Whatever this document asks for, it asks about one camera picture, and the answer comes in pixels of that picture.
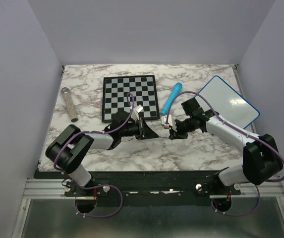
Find glitter filled clear tube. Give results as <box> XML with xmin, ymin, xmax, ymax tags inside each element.
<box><xmin>61</xmin><ymin>87</ymin><xmax>78</xmax><ymax>122</ymax></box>

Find blue framed whiteboard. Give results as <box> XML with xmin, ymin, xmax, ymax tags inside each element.
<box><xmin>198</xmin><ymin>75</ymin><xmax>260</xmax><ymax>129</ymax></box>

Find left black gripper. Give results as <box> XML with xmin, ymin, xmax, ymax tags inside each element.
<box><xmin>119</xmin><ymin>117</ymin><xmax>159</xmax><ymax>140</ymax></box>

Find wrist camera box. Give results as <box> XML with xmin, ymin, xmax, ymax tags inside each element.
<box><xmin>161</xmin><ymin>115</ymin><xmax>176</xmax><ymax>131</ymax></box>
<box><xmin>131</xmin><ymin>105</ymin><xmax>143</xmax><ymax>121</ymax></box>

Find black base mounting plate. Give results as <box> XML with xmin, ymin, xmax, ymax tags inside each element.
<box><xmin>34</xmin><ymin>171</ymin><xmax>240</xmax><ymax>218</ymax></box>

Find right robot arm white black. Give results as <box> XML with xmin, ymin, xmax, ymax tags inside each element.
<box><xmin>162</xmin><ymin>98</ymin><xmax>283</xmax><ymax>194</ymax></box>

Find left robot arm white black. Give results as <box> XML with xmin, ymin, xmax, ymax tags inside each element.
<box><xmin>45</xmin><ymin>111</ymin><xmax>159</xmax><ymax>196</ymax></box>

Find black white chessboard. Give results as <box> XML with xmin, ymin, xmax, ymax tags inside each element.
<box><xmin>101</xmin><ymin>74</ymin><xmax>161</xmax><ymax>123</ymax></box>

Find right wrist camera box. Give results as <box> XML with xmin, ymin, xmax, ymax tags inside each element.
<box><xmin>161</xmin><ymin>115</ymin><xmax>176</xmax><ymax>131</ymax></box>

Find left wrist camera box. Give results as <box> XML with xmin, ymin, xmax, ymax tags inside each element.
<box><xmin>131</xmin><ymin>105</ymin><xmax>143</xmax><ymax>121</ymax></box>

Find light blue cylinder tube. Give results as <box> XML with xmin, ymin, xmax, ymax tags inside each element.
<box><xmin>161</xmin><ymin>82</ymin><xmax>183</xmax><ymax>116</ymax></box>

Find aluminium rail frame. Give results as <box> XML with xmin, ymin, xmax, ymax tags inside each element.
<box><xmin>10</xmin><ymin>64</ymin><xmax>284</xmax><ymax>238</ymax></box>

